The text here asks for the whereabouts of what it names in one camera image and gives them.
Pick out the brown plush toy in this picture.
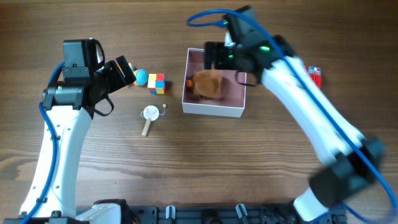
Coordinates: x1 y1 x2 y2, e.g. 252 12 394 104
186 70 223 100

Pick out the colourful two-by-two puzzle cube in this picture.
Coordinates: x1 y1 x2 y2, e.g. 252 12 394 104
147 73 166 95

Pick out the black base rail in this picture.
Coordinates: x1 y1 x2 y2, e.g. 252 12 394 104
0 198 348 224

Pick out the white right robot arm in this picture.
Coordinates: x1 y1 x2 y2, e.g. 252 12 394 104
204 6 384 223

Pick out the red toy fire truck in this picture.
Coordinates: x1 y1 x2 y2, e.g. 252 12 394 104
305 65 322 88

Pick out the pig face rattle drum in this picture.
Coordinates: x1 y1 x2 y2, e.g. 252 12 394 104
141 104 167 136

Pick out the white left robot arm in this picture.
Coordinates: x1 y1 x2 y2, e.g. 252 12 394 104
19 38 136 223

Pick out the white box with pink interior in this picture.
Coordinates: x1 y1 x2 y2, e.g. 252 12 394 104
182 48 247 118

